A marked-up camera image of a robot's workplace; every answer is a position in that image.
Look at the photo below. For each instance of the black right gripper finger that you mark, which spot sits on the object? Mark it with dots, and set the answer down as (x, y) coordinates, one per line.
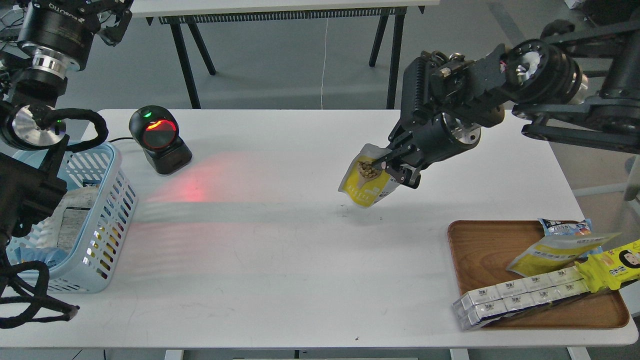
(394, 159)
(405, 175)

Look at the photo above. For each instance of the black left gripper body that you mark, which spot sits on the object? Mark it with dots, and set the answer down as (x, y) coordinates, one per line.
(59, 25)

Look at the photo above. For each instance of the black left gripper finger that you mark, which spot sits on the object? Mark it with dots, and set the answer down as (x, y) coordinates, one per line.
(113, 34)

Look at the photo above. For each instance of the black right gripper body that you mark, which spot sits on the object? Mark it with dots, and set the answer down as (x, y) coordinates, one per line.
(439, 136)

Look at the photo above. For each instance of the yellow nut snack pouch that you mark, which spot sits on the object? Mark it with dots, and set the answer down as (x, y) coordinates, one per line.
(364, 184)

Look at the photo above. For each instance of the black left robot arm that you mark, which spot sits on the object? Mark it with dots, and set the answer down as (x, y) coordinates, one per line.
(30, 88)

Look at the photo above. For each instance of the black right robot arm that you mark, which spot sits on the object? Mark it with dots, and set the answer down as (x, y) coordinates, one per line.
(573, 87)

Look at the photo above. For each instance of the blue snack packet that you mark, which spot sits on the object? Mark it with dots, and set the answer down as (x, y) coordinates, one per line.
(565, 228)

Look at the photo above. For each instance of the yellow white snack pouch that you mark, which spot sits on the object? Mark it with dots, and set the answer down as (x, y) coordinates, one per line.
(555, 252)

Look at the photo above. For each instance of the white boxed snack pack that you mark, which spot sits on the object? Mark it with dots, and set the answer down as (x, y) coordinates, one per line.
(480, 307)

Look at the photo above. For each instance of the white snack bag in basket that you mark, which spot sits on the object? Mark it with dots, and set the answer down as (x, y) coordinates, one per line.
(62, 228)

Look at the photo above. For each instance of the blue snack bag in basket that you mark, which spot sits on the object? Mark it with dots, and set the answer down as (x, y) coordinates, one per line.
(50, 256)

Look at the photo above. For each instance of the bright yellow snack bag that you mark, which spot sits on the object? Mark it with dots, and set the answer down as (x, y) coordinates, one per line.
(611, 269)

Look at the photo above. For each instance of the light blue plastic basket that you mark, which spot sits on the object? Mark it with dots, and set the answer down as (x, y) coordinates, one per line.
(89, 266)

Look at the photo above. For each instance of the black legged background table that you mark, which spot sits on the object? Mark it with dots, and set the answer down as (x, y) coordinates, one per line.
(191, 13)

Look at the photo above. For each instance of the black barcode scanner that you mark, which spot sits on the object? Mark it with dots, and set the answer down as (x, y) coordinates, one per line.
(156, 131)

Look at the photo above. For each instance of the brown wooden tray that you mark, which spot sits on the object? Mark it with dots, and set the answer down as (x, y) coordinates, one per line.
(481, 251)

